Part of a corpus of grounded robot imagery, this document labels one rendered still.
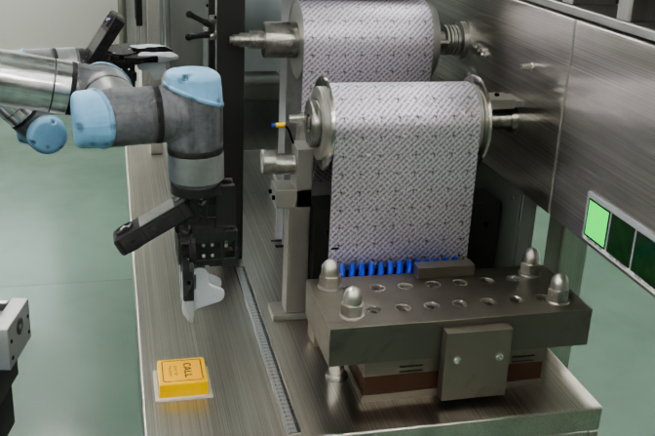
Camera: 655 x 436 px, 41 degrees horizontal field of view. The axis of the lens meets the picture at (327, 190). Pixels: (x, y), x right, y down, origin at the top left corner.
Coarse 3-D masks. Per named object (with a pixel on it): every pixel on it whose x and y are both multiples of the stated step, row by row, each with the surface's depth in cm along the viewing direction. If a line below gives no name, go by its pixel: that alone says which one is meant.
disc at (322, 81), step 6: (318, 78) 139; (324, 78) 135; (318, 84) 139; (324, 84) 135; (330, 90) 132; (330, 96) 132; (330, 102) 131; (330, 108) 131; (330, 114) 131; (330, 120) 132; (330, 126) 132; (330, 132) 132; (330, 138) 132; (330, 144) 132; (330, 150) 132; (330, 156) 133; (318, 162) 141; (324, 162) 137; (330, 162) 134; (324, 168) 137
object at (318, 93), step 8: (320, 88) 135; (312, 96) 140; (320, 96) 135; (480, 96) 139; (320, 104) 135; (480, 104) 138; (328, 112) 132; (328, 120) 132; (328, 128) 132; (328, 136) 133; (480, 136) 139; (320, 144) 136; (480, 144) 140; (320, 152) 136
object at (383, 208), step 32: (352, 160) 134; (384, 160) 136; (416, 160) 137; (448, 160) 138; (352, 192) 136; (384, 192) 138; (416, 192) 139; (448, 192) 140; (352, 224) 138; (384, 224) 139; (416, 224) 141; (448, 224) 142; (352, 256) 140; (384, 256) 141; (416, 256) 143; (448, 256) 144
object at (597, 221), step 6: (594, 204) 121; (594, 210) 121; (600, 210) 119; (588, 216) 122; (594, 216) 121; (600, 216) 119; (606, 216) 118; (588, 222) 122; (594, 222) 121; (600, 222) 119; (606, 222) 118; (588, 228) 122; (594, 228) 121; (600, 228) 119; (588, 234) 122; (594, 234) 121; (600, 234) 119; (600, 240) 119
